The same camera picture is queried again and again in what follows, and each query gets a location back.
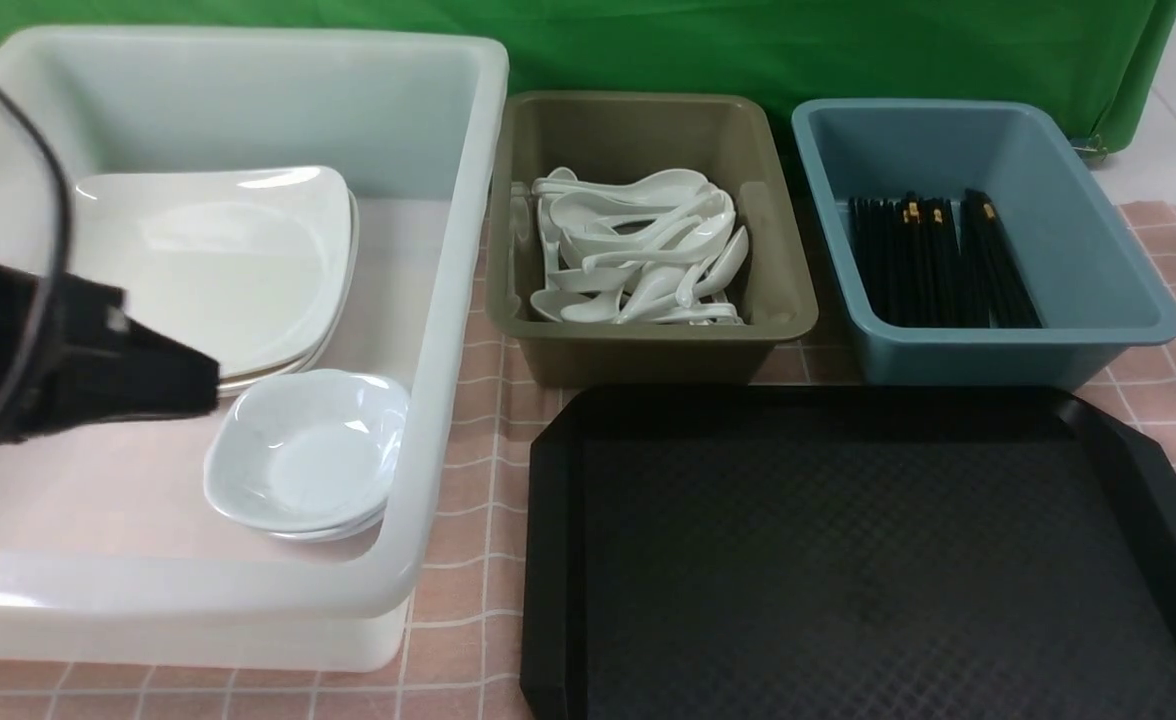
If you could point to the stacked small white bowls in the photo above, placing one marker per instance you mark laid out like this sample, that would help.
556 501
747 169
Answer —
308 457

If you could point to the stacked white square plates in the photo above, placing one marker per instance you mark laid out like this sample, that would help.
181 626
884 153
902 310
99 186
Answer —
250 267

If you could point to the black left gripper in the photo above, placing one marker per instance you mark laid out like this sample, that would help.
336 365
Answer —
73 358

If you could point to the blue plastic bin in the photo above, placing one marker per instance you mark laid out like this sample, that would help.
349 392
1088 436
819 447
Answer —
1096 291

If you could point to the olive brown plastic bin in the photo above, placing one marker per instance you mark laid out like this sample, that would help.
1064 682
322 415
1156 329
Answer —
616 138

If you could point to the black plastic serving tray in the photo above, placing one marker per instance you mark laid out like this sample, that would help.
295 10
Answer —
846 552

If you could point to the pile of white spoons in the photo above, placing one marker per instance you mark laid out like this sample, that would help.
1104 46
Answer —
662 250

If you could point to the pink checkered tablecloth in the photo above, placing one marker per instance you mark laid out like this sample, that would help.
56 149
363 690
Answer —
459 659

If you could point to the green backdrop cloth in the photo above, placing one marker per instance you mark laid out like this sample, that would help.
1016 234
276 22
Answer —
1088 64

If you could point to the large white plastic tub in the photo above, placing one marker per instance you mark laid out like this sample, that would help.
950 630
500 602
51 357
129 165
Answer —
109 553

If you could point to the bundle of black chopsticks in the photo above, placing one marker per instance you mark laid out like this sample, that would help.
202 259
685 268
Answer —
939 263

